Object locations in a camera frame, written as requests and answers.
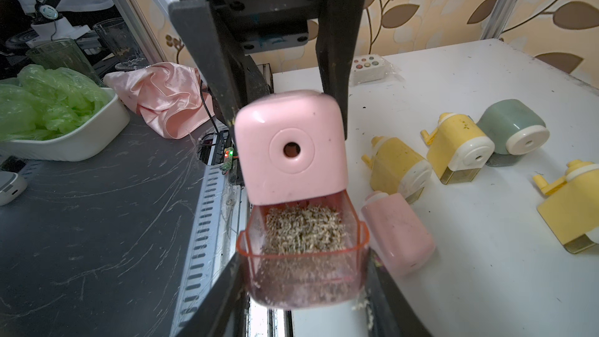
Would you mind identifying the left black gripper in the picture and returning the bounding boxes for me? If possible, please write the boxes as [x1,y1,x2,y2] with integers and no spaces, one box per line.
[168,0,365,126]

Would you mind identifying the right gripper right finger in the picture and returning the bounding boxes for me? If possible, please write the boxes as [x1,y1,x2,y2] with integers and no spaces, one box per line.
[365,250,431,337]

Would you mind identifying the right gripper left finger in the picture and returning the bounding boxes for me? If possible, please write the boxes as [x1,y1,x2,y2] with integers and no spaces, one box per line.
[176,253,244,337]

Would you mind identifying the pink sharpener front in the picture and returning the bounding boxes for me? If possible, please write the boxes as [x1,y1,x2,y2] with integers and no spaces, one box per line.
[361,190,436,276]

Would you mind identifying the pink sharpener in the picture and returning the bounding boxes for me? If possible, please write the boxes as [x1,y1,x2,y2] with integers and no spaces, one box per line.
[361,190,436,276]
[234,90,349,206]

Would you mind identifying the yellow sharpener front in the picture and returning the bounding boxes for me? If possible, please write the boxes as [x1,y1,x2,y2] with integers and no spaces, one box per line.
[362,137,433,204]

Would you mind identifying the yellow sharpener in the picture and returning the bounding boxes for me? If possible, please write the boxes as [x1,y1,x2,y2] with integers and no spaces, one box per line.
[362,137,433,204]
[533,160,598,254]
[421,112,495,185]

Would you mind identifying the yellow sharpener middle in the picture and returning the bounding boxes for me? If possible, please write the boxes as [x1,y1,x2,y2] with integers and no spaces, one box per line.
[421,112,495,185]

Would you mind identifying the yellow sharpener back right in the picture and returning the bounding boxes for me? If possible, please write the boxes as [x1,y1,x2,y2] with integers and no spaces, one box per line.
[533,160,598,254]

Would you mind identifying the green pencil sharpener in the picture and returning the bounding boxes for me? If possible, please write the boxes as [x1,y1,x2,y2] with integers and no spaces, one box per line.
[477,99,550,167]

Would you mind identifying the white button remote box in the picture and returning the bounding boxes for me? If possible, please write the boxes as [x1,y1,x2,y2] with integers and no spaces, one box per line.
[349,54,398,86]

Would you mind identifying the pink cloth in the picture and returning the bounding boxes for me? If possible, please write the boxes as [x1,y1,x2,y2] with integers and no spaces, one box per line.
[103,62,214,140]

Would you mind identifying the white bowl green bags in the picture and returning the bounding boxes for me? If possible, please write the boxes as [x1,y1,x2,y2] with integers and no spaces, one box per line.
[1,64,129,162]

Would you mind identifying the slotted grey cable duct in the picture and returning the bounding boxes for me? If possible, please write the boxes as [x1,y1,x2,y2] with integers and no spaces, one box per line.
[170,165,225,336]

